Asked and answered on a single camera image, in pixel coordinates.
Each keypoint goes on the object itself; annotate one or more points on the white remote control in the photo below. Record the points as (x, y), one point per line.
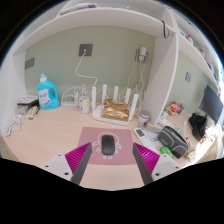
(141, 135)

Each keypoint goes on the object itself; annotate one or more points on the grey zip pouch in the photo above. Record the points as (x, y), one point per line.
(173, 141)

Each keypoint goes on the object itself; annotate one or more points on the grey blank wall plate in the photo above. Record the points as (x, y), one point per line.
(29, 63)

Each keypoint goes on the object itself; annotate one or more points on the white power strip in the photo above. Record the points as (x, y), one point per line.
(70, 104)

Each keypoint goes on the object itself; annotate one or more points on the blue detergent bottle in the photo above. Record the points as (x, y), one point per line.
(46, 96)

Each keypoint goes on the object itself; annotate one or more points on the gold snack bag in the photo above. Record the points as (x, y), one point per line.
(115, 110)

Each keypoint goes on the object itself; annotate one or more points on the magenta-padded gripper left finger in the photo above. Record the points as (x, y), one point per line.
(77, 156)

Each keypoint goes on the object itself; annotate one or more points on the yellow cardboard box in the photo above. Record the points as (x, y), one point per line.
(31, 113)

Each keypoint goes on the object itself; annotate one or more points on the clear plastic bags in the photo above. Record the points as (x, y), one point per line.
(15, 123)

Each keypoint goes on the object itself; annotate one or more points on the white wall charger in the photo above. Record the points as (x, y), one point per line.
(142, 53)

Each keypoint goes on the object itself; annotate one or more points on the white desk shelf unit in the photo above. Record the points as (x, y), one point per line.
(160, 83)

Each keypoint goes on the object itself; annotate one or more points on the stack of books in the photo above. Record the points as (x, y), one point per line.
(27, 100)

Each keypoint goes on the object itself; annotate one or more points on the black bag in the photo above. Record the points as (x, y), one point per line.
(198, 125)

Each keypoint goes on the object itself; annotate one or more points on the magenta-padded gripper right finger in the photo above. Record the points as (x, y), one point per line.
(146, 157)

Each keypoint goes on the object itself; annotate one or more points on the small round jar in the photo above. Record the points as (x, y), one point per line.
(144, 118)

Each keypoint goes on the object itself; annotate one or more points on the grey wall socket plate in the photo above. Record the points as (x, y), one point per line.
(88, 49)

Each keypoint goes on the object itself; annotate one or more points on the pink printed mouse pad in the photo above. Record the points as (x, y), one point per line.
(125, 138)

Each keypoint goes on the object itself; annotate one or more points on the black computer mouse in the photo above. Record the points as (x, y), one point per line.
(108, 145)

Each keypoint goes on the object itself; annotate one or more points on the white router with antennas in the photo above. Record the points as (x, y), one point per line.
(96, 116)

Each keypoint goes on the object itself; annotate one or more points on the black monitor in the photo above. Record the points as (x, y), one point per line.
(210, 103)

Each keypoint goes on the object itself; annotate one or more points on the green small object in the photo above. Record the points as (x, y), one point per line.
(166, 151)

